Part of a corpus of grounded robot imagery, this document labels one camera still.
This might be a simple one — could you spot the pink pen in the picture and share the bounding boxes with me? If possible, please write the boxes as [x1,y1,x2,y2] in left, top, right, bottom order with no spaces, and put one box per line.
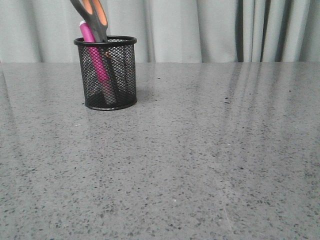
[79,20,116,105]

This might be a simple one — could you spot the grey orange scissors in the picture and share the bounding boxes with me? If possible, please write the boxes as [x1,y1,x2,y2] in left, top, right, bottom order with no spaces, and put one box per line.
[71,0,117,102]

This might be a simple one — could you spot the black mesh pen holder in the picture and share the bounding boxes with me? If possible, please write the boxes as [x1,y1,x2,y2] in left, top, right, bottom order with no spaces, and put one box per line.
[73,35,137,111]

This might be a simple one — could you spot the grey curtain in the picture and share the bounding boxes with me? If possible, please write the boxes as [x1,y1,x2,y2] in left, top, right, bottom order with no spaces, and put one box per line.
[0,0,320,63]

